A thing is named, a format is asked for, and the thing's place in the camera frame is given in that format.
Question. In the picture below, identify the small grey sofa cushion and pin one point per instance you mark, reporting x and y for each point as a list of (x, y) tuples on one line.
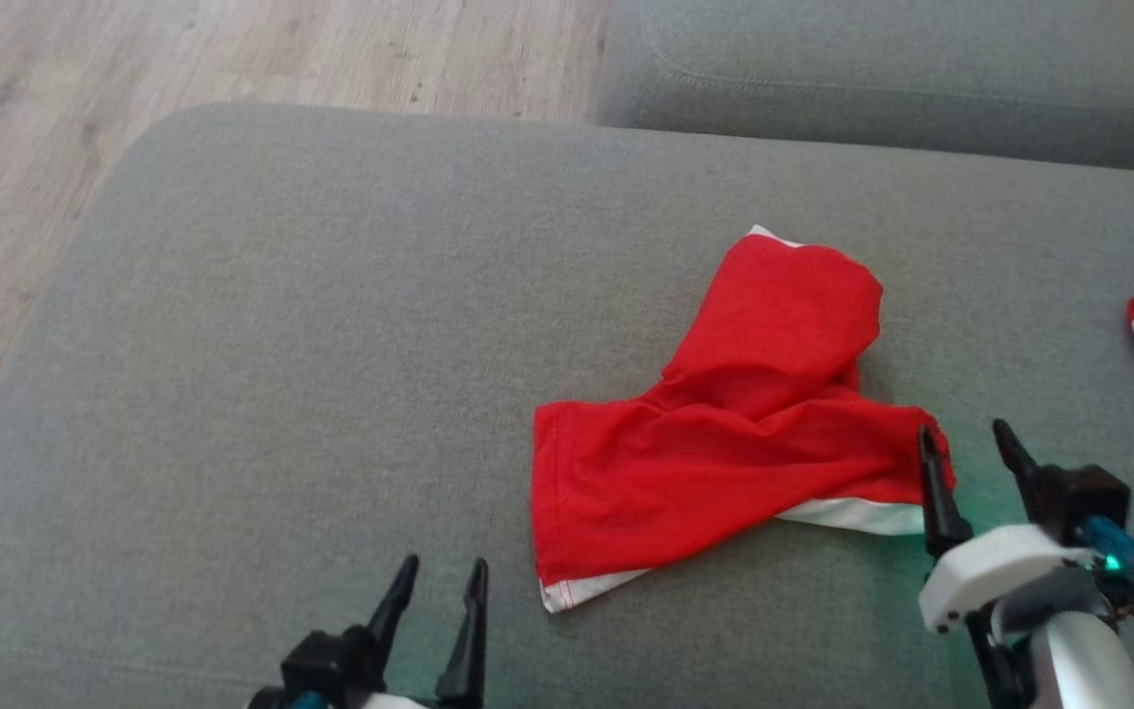
[(872, 69)]

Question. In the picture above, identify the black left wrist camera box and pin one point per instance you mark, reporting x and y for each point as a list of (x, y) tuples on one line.
[(326, 665)]

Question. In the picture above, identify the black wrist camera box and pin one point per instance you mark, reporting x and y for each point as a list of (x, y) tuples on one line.
[(326, 665), (1084, 497)]

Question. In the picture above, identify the red mesh shorts white trim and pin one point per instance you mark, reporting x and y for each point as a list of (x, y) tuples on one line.
[(724, 463)]

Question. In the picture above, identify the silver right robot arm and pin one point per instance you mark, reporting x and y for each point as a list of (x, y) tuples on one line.
[(1079, 660)]

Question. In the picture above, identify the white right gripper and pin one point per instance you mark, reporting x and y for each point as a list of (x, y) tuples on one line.
[(990, 571)]

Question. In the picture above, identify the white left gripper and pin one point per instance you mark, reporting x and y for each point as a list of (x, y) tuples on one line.
[(395, 701)]

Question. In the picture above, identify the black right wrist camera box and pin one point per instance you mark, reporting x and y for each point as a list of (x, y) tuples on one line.
[(1084, 497)]

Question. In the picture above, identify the large grey sofa seat cushion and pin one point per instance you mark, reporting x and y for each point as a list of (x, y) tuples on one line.
[(282, 394)]

